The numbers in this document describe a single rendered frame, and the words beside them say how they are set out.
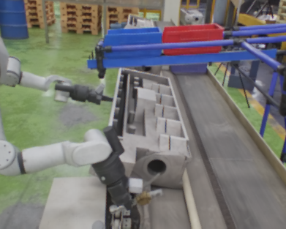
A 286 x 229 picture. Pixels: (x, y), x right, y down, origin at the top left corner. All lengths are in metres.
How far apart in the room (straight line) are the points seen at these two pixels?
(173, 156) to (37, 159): 0.57
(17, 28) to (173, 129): 6.73
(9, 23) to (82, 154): 7.11
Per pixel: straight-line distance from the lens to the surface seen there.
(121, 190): 1.01
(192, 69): 2.97
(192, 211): 1.25
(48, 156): 0.93
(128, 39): 1.58
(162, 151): 1.29
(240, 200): 1.41
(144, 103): 1.68
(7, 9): 7.89
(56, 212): 1.22
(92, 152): 0.92
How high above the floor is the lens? 1.60
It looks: 24 degrees down
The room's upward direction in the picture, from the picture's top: 4 degrees clockwise
